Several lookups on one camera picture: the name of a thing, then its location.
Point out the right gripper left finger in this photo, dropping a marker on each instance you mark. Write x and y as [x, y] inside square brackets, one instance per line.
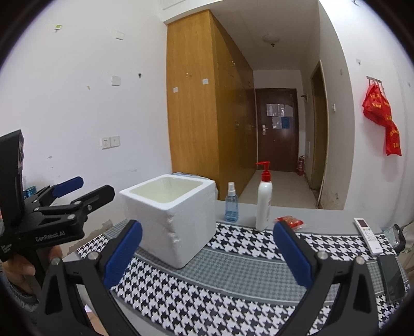
[61, 311]

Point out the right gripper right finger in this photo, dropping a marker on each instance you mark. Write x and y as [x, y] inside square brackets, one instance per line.
[354, 311]

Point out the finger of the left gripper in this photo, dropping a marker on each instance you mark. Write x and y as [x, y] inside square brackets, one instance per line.
[92, 201]
[67, 187]

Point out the person's left hand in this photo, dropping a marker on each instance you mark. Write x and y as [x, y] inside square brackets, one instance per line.
[19, 266]

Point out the black smartphone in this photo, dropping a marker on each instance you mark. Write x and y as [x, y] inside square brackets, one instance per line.
[391, 278]

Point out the white remote control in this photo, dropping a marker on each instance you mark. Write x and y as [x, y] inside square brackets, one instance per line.
[369, 237]

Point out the white styrofoam box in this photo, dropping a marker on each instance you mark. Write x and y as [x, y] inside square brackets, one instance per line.
[177, 213]

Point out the red snack packet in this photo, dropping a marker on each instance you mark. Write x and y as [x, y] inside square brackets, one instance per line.
[292, 222]

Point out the houndstooth table mat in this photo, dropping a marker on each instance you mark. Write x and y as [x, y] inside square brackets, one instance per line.
[238, 284]

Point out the blue spray bottle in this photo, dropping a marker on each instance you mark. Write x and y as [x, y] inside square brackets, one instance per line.
[231, 204]

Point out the red pump lotion bottle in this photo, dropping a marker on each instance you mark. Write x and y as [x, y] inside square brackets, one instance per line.
[264, 197]

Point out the red fire extinguisher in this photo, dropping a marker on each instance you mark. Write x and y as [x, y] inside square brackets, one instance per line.
[301, 165]

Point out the wooden wardrobe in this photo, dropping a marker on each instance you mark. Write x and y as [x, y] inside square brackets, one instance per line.
[210, 103]

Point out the dark brown entrance door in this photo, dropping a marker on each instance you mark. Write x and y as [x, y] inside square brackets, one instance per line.
[278, 128]

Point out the red plastic bag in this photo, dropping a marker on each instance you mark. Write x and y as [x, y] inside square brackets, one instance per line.
[376, 108]

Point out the ceiling lamp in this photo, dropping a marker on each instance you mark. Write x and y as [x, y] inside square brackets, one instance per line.
[271, 39]

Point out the white wall socket pair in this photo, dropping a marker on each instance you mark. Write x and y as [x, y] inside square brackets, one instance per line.
[110, 142]

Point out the white wall switch plate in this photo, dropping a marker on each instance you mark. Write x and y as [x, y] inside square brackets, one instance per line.
[116, 80]

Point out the wooden side door frame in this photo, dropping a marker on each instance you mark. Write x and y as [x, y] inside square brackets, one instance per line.
[320, 148]

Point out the wall coat hook rack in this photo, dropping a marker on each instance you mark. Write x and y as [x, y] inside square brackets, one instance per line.
[376, 81]

